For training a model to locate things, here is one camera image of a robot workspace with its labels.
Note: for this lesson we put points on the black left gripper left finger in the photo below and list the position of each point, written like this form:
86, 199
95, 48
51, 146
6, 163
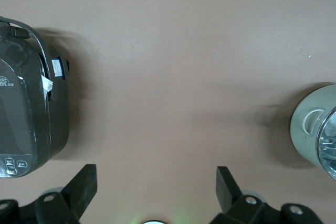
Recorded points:
78, 192

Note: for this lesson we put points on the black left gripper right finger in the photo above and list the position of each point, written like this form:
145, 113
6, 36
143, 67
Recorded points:
228, 195

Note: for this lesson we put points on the grey-green electric pot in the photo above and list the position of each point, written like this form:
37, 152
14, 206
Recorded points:
302, 134

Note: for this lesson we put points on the dark brown rice cooker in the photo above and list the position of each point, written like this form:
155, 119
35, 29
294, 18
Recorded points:
23, 119

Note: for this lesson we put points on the white paper tag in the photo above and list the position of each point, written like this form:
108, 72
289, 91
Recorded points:
47, 85

